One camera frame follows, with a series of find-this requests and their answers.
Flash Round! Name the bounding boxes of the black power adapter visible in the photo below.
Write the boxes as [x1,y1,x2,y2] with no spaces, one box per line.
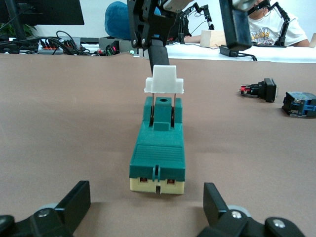
[219,44,258,62]

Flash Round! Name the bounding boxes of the grey power strip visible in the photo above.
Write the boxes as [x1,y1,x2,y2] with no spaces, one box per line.
[37,37,82,55]

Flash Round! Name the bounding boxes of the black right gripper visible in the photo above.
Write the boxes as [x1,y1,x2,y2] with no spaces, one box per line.
[126,0,189,75]

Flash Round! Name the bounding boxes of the black computer monitor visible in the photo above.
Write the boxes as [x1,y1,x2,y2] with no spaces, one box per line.
[0,0,85,26]

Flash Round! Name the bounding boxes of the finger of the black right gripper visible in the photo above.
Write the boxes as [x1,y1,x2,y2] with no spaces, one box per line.
[218,0,253,52]

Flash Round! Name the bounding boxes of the green push button blue block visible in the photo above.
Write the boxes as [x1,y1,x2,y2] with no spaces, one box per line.
[281,90,316,119]

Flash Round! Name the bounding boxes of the green potted plant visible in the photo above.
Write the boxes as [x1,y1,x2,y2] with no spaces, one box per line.
[0,22,38,39]

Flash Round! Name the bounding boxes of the person in white shirt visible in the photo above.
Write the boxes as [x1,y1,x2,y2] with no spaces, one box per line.
[184,0,311,48]

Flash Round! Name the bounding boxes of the black square button red terminals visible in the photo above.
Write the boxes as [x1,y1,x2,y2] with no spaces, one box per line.
[238,78,281,103]

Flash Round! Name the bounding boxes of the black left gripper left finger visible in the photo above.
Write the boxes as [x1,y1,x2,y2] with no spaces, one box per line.
[0,180,91,237]

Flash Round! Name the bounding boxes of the blue office chair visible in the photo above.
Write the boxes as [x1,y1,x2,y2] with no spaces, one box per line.
[104,0,132,40]

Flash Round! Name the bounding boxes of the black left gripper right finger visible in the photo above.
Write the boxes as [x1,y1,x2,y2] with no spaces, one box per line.
[197,182,316,237]

